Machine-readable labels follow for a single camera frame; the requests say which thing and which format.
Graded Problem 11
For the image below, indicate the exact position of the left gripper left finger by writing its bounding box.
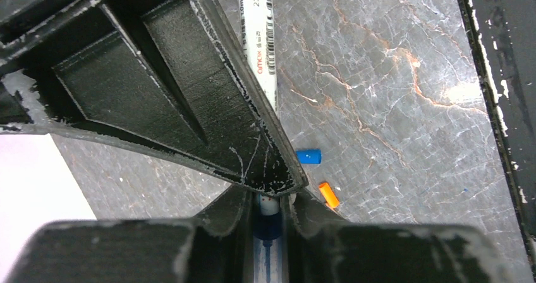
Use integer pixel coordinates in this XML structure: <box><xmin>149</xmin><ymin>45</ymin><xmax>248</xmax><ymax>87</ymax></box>
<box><xmin>6</xmin><ymin>186</ymin><xmax>252</xmax><ymax>282</ymax></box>

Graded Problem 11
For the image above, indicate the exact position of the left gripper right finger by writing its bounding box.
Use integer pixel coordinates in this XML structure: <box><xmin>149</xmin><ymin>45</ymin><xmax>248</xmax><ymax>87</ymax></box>
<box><xmin>283</xmin><ymin>190</ymin><xmax>507</xmax><ymax>282</ymax></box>

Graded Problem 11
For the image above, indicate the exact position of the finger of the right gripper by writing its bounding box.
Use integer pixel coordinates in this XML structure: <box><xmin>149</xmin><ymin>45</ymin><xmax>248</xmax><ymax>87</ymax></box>
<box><xmin>1</xmin><ymin>0</ymin><xmax>308</xmax><ymax>196</ymax></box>

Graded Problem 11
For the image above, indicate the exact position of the orange pen cap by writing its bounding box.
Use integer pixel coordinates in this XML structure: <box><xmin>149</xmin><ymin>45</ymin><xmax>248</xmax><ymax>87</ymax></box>
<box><xmin>319</xmin><ymin>182</ymin><xmax>340</xmax><ymax>209</ymax></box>

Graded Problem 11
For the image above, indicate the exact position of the blue pen cap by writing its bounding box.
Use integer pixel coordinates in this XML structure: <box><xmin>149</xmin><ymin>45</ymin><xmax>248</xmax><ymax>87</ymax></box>
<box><xmin>296</xmin><ymin>149</ymin><xmax>322</xmax><ymax>165</ymax></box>

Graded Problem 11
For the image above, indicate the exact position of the clear barrel blue marker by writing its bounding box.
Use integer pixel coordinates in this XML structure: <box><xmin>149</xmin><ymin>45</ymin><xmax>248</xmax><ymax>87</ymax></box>
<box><xmin>239</xmin><ymin>0</ymin><xmax>283</xmax><ymax>282</ymax></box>

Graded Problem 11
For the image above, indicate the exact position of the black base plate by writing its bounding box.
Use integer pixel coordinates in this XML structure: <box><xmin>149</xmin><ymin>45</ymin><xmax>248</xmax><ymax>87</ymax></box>
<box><xmin>458</xmin><ymin>0</ymin><xmax>535</xmax><ymax>267</ymax></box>

